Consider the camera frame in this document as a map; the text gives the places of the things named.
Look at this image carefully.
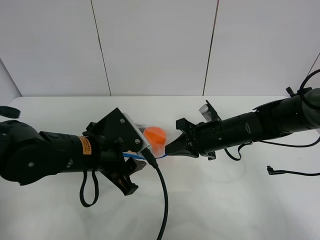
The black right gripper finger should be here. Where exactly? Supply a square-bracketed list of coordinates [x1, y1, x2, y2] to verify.
[166, 151, 199, 158]
[165, 133, 191, 153]

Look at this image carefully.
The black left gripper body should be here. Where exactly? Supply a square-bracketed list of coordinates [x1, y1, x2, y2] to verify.
[83, 122, 125, 175]

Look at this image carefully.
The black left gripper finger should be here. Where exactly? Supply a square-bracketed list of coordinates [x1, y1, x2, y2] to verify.
[124, 157, 146, 176]
[106, 171, 138, 196]

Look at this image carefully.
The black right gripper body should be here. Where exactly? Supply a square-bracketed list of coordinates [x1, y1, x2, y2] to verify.
[176, 118, 219, 160]

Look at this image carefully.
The clear zip bag blue seal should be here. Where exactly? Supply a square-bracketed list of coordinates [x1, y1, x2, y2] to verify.
[123, 123, 182, 160]

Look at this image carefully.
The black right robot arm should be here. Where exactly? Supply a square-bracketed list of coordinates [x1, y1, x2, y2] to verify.
[165, 87, 320, 160]

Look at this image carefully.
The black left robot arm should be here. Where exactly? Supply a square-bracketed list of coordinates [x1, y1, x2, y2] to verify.
[0, 108, 146, 196]

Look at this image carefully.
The orange fruit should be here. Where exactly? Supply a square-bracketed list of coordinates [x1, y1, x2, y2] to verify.
[143, 126, 167, 153]

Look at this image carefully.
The black left camera cable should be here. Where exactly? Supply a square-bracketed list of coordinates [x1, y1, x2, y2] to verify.
[141, 148, 169, 240]

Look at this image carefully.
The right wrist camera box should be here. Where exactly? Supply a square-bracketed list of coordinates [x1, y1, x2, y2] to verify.
[199, 100, 222, 122]

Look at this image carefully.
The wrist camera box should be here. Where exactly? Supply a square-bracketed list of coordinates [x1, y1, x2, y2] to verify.
[91, 108, 152, 155]
[199, 100, 222, 122]

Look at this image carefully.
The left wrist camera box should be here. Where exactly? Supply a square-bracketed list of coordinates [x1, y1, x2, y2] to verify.
[91, 108, 152, 155]

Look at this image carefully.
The black loose connector cable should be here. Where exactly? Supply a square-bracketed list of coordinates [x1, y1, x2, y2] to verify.
[266, 165, 320, 177]

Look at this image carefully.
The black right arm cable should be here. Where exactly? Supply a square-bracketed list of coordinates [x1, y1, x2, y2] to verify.
[224, 69, 320, 161]

